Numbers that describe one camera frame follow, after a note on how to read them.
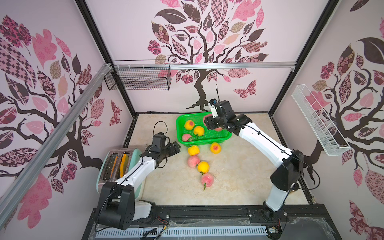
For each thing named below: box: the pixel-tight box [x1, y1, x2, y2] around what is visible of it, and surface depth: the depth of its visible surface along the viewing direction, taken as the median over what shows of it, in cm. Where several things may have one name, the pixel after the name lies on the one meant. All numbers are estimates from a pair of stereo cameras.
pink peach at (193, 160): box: [187, 155, 201, 169], surface depth 89 cm
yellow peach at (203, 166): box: [197, 161, 210, 174], surface depth 88 cm
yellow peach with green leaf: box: [193, 126, 205, 137], surface depth 105 cm
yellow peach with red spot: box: [184, 120, 195, 131], surface depth 108 cm
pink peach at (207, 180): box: [201, 173, 214, 192], surface depth 82 cm
